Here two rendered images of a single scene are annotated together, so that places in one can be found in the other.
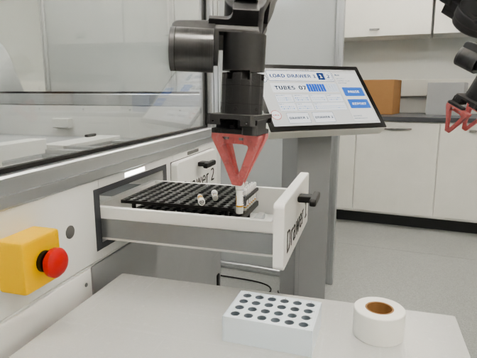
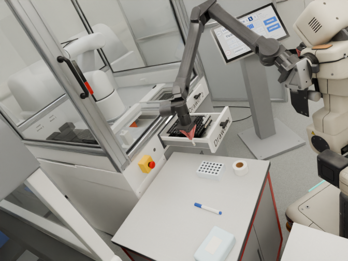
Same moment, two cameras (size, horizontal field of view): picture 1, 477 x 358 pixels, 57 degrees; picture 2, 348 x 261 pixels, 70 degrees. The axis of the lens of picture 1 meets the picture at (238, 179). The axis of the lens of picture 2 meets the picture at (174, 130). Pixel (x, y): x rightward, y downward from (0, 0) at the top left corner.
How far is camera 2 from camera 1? 0.75 m
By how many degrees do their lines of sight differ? 31
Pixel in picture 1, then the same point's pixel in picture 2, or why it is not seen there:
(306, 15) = not seen: outside the picture
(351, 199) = not seen: hidden behind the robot
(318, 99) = not seen: hidden behind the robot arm
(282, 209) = (208, 138)
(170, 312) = (186, 167)
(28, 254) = (145, 165)
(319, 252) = (266, 100)
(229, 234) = (198, 143)
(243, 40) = (178, 109)
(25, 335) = (151, 178)
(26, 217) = (142, 154)
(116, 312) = (172, 168)
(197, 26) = (166, 103)
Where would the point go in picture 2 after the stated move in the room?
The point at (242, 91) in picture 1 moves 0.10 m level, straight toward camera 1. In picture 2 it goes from (183, 120) to (178, 134)
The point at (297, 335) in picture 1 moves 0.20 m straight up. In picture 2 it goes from (214, 176) to (203, 145)
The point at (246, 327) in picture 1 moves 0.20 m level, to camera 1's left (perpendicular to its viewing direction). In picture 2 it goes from (202, 174) to (167, 177)
